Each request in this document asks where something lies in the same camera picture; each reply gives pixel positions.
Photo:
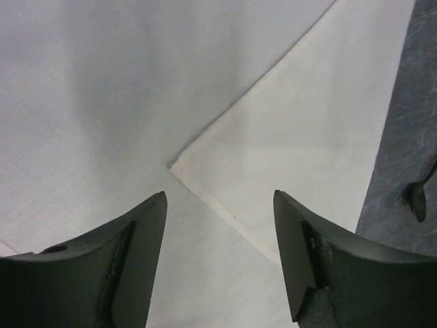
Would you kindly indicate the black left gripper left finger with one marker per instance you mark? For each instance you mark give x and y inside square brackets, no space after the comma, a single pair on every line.
[102,278]

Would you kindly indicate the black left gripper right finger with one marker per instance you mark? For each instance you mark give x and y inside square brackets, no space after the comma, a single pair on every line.
[334,278]

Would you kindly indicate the black metal spoon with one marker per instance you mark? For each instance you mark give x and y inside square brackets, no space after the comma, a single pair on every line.
[416,198]

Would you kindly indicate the white cloth napkin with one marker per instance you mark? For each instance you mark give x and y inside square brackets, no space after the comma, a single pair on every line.
[97,100]

